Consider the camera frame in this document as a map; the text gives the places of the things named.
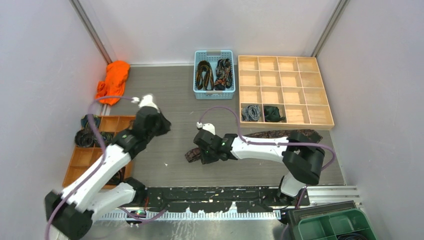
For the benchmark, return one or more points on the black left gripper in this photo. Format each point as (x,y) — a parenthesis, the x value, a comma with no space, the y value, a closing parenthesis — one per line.
(165,125)

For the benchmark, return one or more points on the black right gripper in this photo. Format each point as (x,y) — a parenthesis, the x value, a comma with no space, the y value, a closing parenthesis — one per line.
(206,160)

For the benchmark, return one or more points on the brown paisley patterned tie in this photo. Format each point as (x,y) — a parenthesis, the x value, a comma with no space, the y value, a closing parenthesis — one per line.
(194,155)

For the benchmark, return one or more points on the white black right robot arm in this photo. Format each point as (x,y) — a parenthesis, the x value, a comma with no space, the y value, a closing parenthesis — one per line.
(302,158)

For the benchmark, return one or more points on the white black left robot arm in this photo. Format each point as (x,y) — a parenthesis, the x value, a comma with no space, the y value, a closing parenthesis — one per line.
(73,210)

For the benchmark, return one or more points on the green patterned rolled tie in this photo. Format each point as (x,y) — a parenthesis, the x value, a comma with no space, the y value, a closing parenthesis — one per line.
(107,137)

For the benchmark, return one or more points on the grey patterned rolled tie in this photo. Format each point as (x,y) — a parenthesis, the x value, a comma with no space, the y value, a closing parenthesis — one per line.
(250,113)

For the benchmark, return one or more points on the orange cloth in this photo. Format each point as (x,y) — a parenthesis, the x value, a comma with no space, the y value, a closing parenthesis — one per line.
(114,83)

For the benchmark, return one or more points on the black orange rolled tie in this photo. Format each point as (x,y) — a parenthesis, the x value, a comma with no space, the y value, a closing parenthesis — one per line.
(117,178)

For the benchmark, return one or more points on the blue yellow rolled tie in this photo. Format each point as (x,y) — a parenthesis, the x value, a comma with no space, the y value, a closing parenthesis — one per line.
(85,121)

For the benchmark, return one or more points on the dark brown rolled tie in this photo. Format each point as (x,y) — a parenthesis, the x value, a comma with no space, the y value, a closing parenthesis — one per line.
(84,138)

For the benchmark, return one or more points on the dark green rolled tie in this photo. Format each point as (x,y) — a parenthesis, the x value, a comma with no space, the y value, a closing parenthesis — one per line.
(272,114)

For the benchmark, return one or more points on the orange striped dark tie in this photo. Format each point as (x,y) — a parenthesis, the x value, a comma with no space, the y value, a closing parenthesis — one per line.
(204,79)

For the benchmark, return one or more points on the orange wooden compartment tray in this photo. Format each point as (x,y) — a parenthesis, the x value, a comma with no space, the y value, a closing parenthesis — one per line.
(83,158)

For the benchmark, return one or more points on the red floral dark tie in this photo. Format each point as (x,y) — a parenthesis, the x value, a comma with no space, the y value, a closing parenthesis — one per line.
(224,75)

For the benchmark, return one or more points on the light wooden compartment tray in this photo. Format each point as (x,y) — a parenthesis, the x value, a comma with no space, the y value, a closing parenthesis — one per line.
(292,83)

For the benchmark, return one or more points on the light blue plastic basket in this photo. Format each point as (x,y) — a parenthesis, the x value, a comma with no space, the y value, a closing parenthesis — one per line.
(212,57)

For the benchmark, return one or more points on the dark framed box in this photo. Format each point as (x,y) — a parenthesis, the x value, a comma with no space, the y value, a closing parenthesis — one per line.
(318,207)

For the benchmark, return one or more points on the green plastic bin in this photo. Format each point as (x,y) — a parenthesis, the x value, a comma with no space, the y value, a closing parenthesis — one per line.
(350,224)

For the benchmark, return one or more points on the perforated aluminium rail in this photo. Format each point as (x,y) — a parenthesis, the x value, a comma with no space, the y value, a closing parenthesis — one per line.
(231,215)

